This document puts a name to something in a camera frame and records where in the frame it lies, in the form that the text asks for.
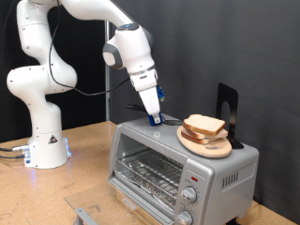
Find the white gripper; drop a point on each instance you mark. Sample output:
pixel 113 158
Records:
pixel 150 101

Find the metal spatula with blue block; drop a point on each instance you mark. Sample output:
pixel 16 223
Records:
pixel 150 121

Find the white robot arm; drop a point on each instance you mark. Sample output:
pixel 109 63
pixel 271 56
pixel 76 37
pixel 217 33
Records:
pixel 37 84

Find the silver toaster oven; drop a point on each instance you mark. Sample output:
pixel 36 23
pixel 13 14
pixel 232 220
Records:
pixel 218 168

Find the silver oven dial knob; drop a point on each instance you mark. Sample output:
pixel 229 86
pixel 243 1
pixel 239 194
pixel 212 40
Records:
pixel 189 194
pixel 185 218

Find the wooden base under oven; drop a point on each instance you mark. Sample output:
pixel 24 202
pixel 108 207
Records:
pixel 131 215

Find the vertical metal pole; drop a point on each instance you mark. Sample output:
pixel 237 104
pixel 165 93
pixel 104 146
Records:
pixel 107 106

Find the round wooden cutting board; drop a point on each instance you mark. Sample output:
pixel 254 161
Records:
pixel 206 150

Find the crumpled aluminium foil liner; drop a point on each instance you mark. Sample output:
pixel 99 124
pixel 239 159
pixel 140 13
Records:
pixel 146 187

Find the black metal bookend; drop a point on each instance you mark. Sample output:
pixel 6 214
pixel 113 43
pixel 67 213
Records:
pixel 234 93

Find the dark grey fabric backdrop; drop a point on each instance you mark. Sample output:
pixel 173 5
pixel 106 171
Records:
pixel 203 47

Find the black fabric curtain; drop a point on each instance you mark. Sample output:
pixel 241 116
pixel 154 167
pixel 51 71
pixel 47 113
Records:
pixel 87 62

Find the wrist camera on blue mount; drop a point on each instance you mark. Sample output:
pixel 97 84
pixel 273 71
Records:
pixel 160 93

